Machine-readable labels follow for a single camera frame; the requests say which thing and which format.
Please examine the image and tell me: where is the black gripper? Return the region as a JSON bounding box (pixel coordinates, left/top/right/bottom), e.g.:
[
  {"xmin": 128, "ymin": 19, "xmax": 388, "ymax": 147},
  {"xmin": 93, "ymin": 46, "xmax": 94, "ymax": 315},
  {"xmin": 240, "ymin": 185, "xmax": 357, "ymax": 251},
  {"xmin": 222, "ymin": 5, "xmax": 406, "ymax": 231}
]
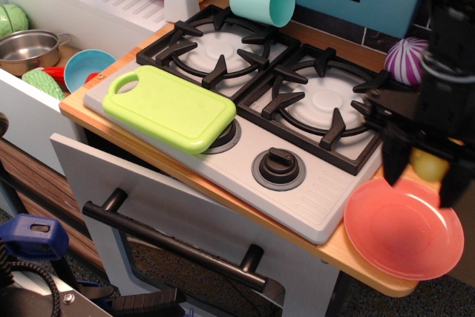
[{"xmin": 363, "ymin": 82, "xmax": 474, "ymax": 208}]

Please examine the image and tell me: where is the yellow toy potato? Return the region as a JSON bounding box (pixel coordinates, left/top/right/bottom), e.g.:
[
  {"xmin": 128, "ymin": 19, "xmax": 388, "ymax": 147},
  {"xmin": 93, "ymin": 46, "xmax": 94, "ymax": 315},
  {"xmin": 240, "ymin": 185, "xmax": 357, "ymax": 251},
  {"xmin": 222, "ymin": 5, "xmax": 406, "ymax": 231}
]
[{"xmin": 410, "ymin": 148, "xmax": 450, "ymax": 182}]

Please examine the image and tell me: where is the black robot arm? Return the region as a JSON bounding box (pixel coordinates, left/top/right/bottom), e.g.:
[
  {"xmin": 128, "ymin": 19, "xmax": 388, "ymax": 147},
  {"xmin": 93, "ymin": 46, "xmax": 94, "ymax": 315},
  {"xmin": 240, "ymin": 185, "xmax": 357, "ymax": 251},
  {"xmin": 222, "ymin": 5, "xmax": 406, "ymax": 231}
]
[{"xmin": 352, "ymin": 0, "xmax": 474, "ymax": 207}]

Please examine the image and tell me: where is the pink plastic plate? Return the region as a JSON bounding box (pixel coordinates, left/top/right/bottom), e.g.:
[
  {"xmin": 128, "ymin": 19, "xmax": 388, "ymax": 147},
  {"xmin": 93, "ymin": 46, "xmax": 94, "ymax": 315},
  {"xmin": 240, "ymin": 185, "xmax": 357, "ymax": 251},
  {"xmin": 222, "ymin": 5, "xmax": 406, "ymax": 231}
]
[{"xmin": 344, "ymin": 178, "xmax": 465, "ymax": 281}]

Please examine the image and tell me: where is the purple toy onion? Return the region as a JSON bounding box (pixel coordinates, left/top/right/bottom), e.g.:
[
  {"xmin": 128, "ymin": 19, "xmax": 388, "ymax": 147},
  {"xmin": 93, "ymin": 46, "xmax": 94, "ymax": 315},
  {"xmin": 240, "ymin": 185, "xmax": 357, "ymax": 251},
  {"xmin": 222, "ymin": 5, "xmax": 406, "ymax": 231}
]
[{"xmin": 384, "ymin": 37, "xmax": 428, "ymax": 87}]

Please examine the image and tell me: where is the grey toy stove top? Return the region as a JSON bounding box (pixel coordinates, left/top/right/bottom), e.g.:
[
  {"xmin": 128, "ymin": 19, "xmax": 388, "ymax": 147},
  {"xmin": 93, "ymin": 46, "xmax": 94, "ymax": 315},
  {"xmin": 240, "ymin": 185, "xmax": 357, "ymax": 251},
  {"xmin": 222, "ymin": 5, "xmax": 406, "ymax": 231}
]
[{"xmin": 82, "ymin": 23, "xmax": 398, "ymax": 246}]

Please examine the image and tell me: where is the right black burner grate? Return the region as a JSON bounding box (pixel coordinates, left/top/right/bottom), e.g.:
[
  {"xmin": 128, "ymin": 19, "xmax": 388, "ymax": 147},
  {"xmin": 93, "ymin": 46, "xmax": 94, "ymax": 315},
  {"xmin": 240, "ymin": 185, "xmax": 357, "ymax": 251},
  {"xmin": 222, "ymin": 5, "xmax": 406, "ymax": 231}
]
[{"xmin": 238, "ymin": 45, "xmax": 400, "ymax": 175}]

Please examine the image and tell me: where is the black burner grate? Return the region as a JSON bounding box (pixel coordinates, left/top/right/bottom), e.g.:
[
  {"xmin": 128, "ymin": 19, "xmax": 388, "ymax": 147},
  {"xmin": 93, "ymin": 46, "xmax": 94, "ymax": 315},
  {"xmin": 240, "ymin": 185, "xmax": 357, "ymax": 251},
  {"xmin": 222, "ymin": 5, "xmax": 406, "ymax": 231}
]
[
  {"xmin": 238, "ymin": 45, "xmax": 400, "ymax": 175},
  {"xmin": 136, "ymin": 5, "xmax": 300, "ymax": 101}
]

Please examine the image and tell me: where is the hidden black stove knob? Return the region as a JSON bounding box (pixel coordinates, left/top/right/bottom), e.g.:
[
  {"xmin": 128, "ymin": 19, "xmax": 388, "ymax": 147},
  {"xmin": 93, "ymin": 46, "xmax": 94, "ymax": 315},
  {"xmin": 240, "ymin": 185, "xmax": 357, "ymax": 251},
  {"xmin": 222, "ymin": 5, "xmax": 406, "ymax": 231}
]
[{"xmin": 204, "ymin": 120, "xmax": 242, "ymax": 154}]

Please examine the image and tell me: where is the teal plastic cup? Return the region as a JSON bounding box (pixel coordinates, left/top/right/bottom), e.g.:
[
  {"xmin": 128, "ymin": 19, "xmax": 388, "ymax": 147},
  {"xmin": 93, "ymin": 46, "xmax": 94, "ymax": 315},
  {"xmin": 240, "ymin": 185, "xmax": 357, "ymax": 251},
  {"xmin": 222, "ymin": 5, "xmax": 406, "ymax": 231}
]
[{"xmin": 229, "ymin": 0, "xmax": 296, "ymax": 27}]

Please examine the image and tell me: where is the left black burner grate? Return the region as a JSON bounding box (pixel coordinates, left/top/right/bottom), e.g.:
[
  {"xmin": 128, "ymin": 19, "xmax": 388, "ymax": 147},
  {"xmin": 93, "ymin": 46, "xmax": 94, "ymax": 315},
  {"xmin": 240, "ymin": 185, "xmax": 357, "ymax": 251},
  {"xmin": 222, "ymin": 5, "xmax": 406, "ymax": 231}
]
[{"xmin": 136, "ymin": 5, "xmax": 300, "ymax": 101}]

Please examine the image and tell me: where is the green plastic cutting board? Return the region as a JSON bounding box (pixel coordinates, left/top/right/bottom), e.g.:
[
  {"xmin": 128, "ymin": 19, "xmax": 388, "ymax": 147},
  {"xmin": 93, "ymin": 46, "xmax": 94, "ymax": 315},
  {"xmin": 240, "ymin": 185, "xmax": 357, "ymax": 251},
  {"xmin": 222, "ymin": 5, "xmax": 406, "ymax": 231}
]
[{"xmin": 102, "ymin": 65, "xmax": 237, "ymax": 154}]

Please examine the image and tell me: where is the grey oven door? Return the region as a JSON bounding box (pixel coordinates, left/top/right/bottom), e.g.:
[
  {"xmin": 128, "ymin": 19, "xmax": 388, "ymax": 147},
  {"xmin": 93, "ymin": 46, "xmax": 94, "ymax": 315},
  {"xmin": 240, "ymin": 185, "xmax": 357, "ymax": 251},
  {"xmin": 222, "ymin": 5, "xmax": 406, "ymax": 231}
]
[{"xmin": 50, "ymin": 134, "xmax": 339, "ymax": 316}]

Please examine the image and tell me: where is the white toy sink unit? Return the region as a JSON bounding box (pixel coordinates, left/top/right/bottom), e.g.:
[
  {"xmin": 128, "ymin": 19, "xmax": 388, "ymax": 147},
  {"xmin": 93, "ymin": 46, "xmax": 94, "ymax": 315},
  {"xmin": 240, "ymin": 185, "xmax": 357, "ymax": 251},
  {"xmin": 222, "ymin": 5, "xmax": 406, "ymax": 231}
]
[{"xmin": 1, "ymin": 0, "xmax": 165, "ymax": 173}]

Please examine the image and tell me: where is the blue plastic bowl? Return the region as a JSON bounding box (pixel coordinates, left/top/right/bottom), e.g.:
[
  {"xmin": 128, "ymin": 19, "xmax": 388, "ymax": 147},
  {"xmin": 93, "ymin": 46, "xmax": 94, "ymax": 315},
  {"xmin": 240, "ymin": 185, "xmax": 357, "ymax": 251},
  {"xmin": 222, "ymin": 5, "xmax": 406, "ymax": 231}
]
[{"xmin": 64, "ymin": 49, "xmax": 116, "ymax": 93}]

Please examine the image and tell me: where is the red toy pepper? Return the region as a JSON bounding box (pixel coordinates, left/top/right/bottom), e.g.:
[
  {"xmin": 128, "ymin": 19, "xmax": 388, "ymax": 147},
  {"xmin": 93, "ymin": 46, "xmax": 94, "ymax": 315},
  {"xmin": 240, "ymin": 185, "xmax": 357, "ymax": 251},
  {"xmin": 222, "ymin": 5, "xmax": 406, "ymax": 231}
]
[{"xmin": 42, "ymin": 67, "xmax": 65, "ymax": 86}]

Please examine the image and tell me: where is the blue clamp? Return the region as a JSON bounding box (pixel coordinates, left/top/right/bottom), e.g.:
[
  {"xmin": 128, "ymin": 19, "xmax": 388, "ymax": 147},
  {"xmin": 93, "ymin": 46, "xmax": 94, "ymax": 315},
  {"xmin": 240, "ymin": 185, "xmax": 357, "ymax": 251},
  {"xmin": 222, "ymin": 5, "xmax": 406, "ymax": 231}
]
[{"xmin": 1, "ymin": 214, "xmax": 69, "ymax": 261}]

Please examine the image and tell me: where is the green toy cucumber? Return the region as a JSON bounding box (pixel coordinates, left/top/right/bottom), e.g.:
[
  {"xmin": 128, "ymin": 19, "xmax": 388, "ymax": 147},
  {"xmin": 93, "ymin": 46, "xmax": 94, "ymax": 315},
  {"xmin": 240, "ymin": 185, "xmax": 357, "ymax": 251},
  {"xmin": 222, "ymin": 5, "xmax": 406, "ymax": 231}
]
[{"xmin": 22, "ymin": 69, "xmax": 65, "ymax": 101}]

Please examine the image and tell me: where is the steel pot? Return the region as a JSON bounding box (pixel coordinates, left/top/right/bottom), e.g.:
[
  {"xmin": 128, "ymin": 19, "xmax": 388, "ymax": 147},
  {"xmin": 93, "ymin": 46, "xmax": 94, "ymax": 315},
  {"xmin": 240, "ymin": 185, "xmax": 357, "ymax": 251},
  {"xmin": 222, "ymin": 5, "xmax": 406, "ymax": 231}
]
[{"xmin": 1, "ymin": 30, "xmax": 72, "ymax": 76}]

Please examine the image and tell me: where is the green toy cabbage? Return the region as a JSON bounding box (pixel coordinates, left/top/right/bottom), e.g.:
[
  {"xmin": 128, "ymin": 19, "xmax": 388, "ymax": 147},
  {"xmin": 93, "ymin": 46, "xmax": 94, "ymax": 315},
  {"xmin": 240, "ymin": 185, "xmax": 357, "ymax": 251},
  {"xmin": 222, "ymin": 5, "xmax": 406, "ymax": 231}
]
[{"xmin": 1, "ymin": 4, "xmax": 30, "ymax": 37}]

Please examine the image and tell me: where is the black oven door handle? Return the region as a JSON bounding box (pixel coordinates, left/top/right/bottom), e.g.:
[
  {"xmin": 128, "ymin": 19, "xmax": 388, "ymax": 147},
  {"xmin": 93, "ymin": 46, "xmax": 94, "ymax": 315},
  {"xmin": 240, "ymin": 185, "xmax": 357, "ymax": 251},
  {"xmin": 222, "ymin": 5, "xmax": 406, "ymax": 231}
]
[{"xmin": 82, "ymin": 188, "xmax": 268, "ymax": 293}]

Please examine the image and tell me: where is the black braided cable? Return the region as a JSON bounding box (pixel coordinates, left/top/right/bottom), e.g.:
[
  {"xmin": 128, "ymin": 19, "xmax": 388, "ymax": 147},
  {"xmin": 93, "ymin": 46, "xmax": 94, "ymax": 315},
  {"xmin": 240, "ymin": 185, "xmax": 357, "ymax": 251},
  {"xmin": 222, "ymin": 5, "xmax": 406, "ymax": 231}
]
[{"xmin": 0, "ymin": 237, "xmax": 62, "ymax": 317}]

